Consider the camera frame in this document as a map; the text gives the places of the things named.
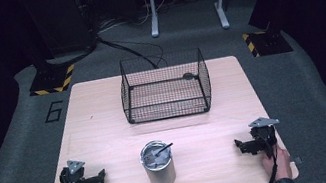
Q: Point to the silver metal cup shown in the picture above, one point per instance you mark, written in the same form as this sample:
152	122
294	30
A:
159	170

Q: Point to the dark cabinet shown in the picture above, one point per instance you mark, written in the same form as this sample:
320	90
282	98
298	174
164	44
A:
60	21

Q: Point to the black yellow striped base plate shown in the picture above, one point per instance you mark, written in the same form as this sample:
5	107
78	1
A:
52	80
267	42

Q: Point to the person's right hand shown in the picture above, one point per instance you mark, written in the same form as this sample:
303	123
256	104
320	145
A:
280	165

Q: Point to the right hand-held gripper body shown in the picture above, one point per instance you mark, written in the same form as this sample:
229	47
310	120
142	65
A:
262	140

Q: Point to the thin black stick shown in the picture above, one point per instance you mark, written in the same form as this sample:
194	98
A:
164	148

